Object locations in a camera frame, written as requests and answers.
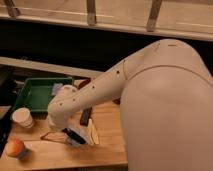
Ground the black rectangular bar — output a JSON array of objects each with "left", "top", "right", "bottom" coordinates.
[{"left": 80, "top": 108, "right": 92, "bottom": 126}]

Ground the green plastic tray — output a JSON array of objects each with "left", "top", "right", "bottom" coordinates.
[{"left": 12, "top": 77, "right": 73, "bottom": 113}]

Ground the grey sponge block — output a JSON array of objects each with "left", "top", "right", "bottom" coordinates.
[{"left": 51, "top": 83, "right": 63, "bottom": 96}]

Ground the wooden table board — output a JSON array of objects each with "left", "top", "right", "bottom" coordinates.
[{"left": 0, "top": 101, "right": 127, "bottom": 171}]

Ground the white paper cup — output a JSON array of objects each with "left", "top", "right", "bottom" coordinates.
[{"left": 12, "top": 107, "right": 34, "bottom": 128}]

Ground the wooden knife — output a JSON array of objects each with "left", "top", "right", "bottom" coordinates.
[{"left": 88, "top": 119, "right": 99, "bottom": 145}]

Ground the black handled whisk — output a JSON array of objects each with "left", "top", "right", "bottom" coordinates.
[{"left": 63, "top": 128, "right": 86, "bottom": 144}]

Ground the purple bowl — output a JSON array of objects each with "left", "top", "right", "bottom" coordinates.
[{"left": 78, "top": 79, "right": 91, "bottom": 90}]

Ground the red yellow apple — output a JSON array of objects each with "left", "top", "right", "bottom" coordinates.
[{"left": 5, "top": 139, "right": 25, "bottom": 158}]

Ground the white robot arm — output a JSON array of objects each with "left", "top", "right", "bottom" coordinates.
[{"left": 48, "top": 39, "right": 213, "bottom": 171}]

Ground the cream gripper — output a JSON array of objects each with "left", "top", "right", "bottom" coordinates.
[{"left": 47, "top": 115, "right": 69, "bottom": 131}]

